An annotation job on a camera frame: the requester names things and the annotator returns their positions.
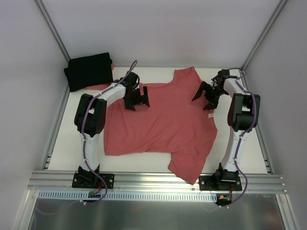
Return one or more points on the folded black t shirt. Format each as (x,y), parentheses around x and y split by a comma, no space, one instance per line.
(89,71)

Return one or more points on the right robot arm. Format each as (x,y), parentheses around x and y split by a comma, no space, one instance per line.
(242,117)

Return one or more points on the red t shirt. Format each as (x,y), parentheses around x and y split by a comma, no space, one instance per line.
(99,86)
(172,123)

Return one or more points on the right rear frame post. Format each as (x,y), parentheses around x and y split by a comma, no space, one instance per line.
(268,26)

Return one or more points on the white slotted cable duct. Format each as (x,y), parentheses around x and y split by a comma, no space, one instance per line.
(128,196)

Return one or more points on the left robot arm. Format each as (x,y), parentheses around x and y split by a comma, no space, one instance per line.
(90,120)

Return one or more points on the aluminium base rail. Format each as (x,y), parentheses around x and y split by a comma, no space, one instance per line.
(155,182)

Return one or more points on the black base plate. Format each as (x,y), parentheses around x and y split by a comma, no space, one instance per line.
(211,183)
(87,179)

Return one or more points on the frame post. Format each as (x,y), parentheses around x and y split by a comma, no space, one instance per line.
(268,26)
(49,22)

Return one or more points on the left rear frame post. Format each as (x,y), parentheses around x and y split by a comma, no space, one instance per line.
(49,22)

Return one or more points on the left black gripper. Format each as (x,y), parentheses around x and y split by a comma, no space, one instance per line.
(135,97)

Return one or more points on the folded red t shirt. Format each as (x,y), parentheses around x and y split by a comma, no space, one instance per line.
(99,86)

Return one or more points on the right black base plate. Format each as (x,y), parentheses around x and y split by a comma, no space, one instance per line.
(211,183)

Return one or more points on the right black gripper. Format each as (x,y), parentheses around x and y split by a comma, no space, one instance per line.
(210,93)

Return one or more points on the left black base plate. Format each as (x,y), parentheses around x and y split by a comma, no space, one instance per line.
(87,179)

